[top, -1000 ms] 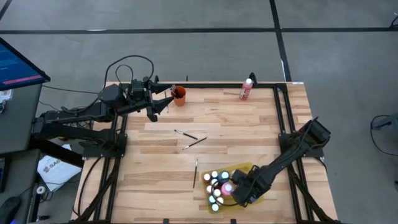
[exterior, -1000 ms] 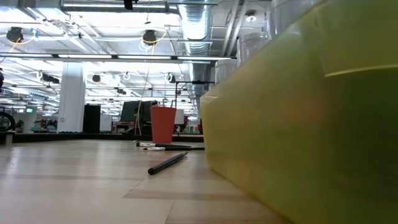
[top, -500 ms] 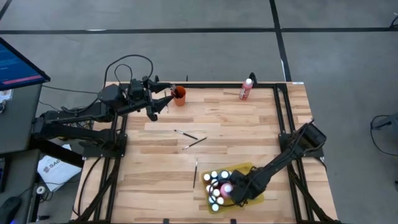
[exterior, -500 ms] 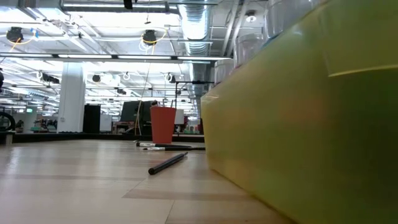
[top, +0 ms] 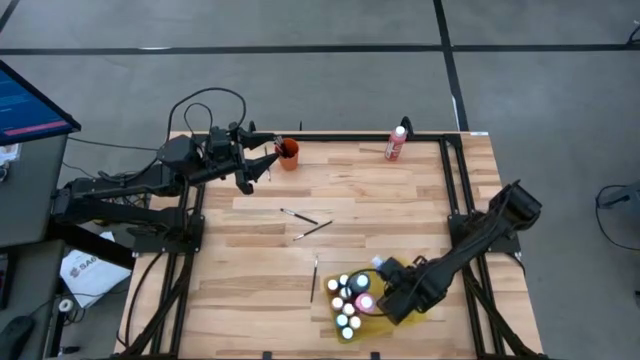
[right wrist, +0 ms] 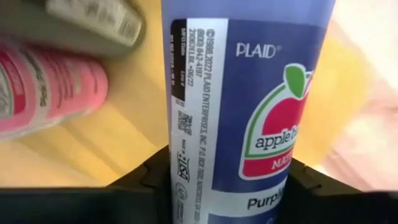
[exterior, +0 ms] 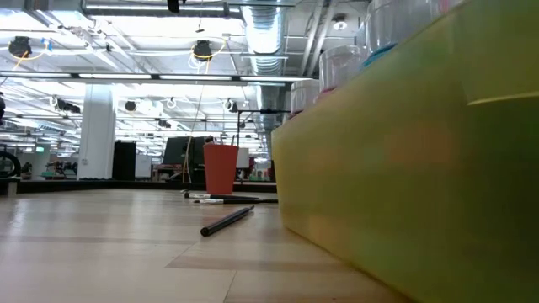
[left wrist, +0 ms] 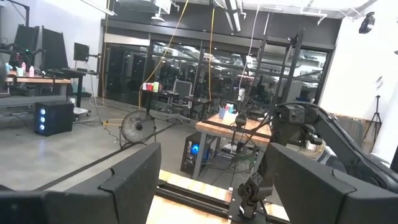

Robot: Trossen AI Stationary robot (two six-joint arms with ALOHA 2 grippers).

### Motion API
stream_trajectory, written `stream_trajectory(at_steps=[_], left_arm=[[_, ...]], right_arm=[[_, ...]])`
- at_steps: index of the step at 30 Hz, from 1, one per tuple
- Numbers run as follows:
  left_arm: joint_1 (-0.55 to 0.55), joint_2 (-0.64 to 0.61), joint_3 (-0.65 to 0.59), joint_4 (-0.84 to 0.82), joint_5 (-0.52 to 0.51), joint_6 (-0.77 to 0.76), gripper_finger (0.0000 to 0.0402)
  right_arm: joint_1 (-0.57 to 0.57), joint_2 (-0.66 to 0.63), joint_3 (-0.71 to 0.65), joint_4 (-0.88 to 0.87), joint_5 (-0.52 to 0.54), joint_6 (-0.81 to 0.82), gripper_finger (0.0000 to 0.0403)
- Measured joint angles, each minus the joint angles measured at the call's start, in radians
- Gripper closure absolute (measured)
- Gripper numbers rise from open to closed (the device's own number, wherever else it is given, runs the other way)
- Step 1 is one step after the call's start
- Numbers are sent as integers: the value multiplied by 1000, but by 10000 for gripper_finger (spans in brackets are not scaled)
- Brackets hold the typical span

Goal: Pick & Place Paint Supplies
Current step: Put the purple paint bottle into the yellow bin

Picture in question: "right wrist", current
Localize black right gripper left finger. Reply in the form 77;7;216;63
0;144;172;224

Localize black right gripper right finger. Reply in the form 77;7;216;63
277;157;398;224

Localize yellow translucent plastic bin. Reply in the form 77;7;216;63
0;0;377;189

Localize large blue paint bottle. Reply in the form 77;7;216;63
160;0;336;224

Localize large dark teal paint bottle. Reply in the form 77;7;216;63
0;0;147;60

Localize large pink paint bottle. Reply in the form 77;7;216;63
0;39;109;141

